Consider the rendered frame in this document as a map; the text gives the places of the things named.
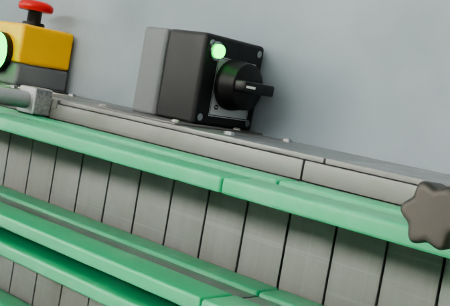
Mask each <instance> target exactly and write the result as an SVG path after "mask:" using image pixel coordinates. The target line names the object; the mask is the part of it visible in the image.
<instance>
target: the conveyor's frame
mask: <svg viewBox="0 0 450 306"><path fill-rule="evenodd" d="M52 98H55V99H58V100H60V104H58V105H57V109H52V108H51V109H50V114H49V116H48V118H51V119H56V120H59V121H63V122H67V123H72V124H75V125H80V126H83V127H88V128H90V129H96V130H99V131H104V132H107V133H112V134H115V135H120V136H123V137H128V138H131V139H136V140H139V141H144V142H147V143H152V144H155V145H160V146H163V147H168V148H171V149H176V150H179V151H184V152H187V153H192V154H195V155H200V156H203V157H208V158H211V159H215V160H219V161H224V162H227V163H232V164H235V165H240V166H243V167H248V168H251V169H255V170H259V171H264V172H267V173H272V174H275V175H280V176H283V177H288V178H291V179H296V180H297V181H304V182H307V183H312V184H315V185H320V186H323V187H328V188H331V189H336V190H340V191H343V192H348V193H351V194H356V195H359V196H364V197H367V198H372V199H375V200H380V201H383V202H388V203H391V204H395V205H396V206H401V205H402V204H403V203H404V202H405V201H407V200H409V199H410V198H412V197H413V196H414V194H415V191H416V188H417V186H418V184H419V183H420V182H422V181H430V182H436V183H442V184H443V185H445V186H447V187H450V175H449V174H445V173H439V172H436V171H430V170H426V169H420V168H417V167H410V166H407V165H401V164H397V163H392V162H388V161H382V160H379V159H373V158H369V157H363V156H359V155H354V154H350V153H344V152H340V151H334V150H331V149H325V148H321V147H315V146H312V145H306V144H302V143H296V142H292V140H291V139H287V138H281V139H277V138H274V137H268V136H264V135H254V134H248V133H238V132H232V131H221V130H216V129H205V128H199V127H189V126H183V125H173V124H170V123H164V122H161V121H155V120H152V119H146V118H143V117H137V116H133V115H130V114H125V113H121V112H115V111H111V110H106V109H103V108H97V107H93V106H88V104H95V105H99V104H105V105H107V106H109V107H115V108H125V109H130V110H132V109H133V108H131V107H127V106H121V105H117V104H111V103H107V102H102V101H98V100H93V99H89V98H82V97H79V96H76V95H75V94H70V93H69V94H62V93H57V92H53V94H52Z"/></svg>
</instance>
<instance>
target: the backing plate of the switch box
mask: <svg viewBox="0 0 450 306"><path fill-rule="evenodd" d="M88 106H93V107H97V108H103V109H106V110H111V111H115V112H121V113H125V114H130V115H133V116H137V117H143V118H146V119H152V120H155V121H161V122H164V123H170V124H173V125H183V126H189V127H199V128H205V129H216V130H221V131H232V132H238V133H248V134H254V135H263V134H262V133H256V132H252V131H245V130H240V128H237V127H234V128H232V129H229V128H224V127H213V126H208V125H198V124H192V123H187V122H183V121H179V120H177V119H168V118H164V117H159V116H155V115H151V114H145V113H141V112H136V111H133V110H130V109H125V108H115V107H109V106H107V105H105V104H99V105H95V104H88Z"/></svg>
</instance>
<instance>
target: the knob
mask: <svg viewBox="0 0 450 306"><path fill-rule="evenodd" d="M273 92H274V87H273V86H269V85H266V84H263V80H262V76H261V73H260V71H259V69H258V68H257V67H256V66H254V65H252V64H247V63H245V62H243V61H241V60H228V61H227V62H225V63H224V64H223V65H222V66H221V67H220V69H219V71H218V73H217V75H216V79H215V82H214V94H215V97H216V100H217V102H218V104H219V105H220V106H221V107H222V108H223V109H226V110H250V109H251V108H253V107H254V106H255V105H256V104H257V102H258V100H259V98H260V96H267V97H273Z"/></svg>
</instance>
